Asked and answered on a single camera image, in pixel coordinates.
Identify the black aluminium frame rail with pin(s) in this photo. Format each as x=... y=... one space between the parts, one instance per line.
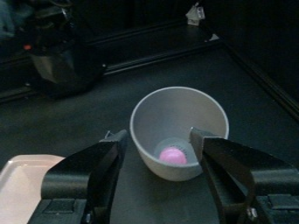
x=154 y=57

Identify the white paper tag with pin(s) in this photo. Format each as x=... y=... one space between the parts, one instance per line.
x=194 y=14

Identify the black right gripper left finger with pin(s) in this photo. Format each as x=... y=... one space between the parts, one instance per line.
x=82 y=172

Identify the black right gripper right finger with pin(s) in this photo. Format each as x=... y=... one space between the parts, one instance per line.
x=237 y=166

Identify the pink ball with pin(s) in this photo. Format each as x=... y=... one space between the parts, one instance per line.
x=172 y=156

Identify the grey bowl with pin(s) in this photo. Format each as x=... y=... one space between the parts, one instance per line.
x=170 y=116

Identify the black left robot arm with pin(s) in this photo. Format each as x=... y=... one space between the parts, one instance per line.
x=61 y=58

